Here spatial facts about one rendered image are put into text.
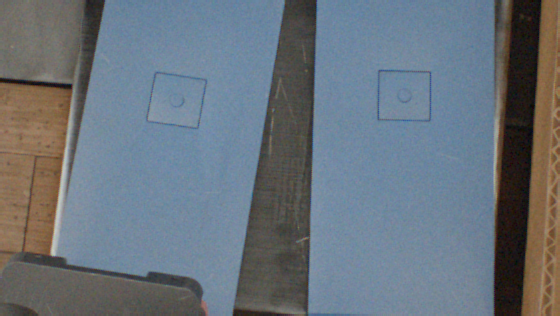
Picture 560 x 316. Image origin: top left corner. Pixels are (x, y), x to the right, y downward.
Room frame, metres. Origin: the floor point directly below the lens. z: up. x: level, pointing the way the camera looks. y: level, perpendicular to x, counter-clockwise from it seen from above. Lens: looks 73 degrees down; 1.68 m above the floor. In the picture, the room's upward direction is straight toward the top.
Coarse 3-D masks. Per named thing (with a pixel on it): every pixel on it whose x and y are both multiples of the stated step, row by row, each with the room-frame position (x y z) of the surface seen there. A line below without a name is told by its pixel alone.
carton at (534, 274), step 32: (544, 0) 0.30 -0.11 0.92; (544, 32) 0.28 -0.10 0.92; (544, 64) 0.27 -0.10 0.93; (544, 96) 0.25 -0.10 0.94; (544, 128) 0.23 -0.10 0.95; (544, 160) 0.22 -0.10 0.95; (544, 192) 0.21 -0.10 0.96; (544, 224) 0.19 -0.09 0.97; (544, 256) 0.18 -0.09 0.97; (544, 288) 0.17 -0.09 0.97
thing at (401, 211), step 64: (320, 0) 0.30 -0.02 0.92; (384, 0) 0.30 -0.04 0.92; (448, 0) 0.30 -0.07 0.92; (320, 64) 0.27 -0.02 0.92; (384, 64) 0.27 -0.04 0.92; (448, 64) 0.27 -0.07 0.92; (320, 128) 0.24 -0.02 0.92; (384, 128) 0.24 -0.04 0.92; (448, 128) 0.24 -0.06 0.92; (320, 192) 0.22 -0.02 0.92; (384, 192) 0.22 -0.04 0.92; (448, 192) 0.22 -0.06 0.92; (320, 256) 0.19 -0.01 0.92; (384, 256) 0.19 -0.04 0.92; (448, 256) 0.19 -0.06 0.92
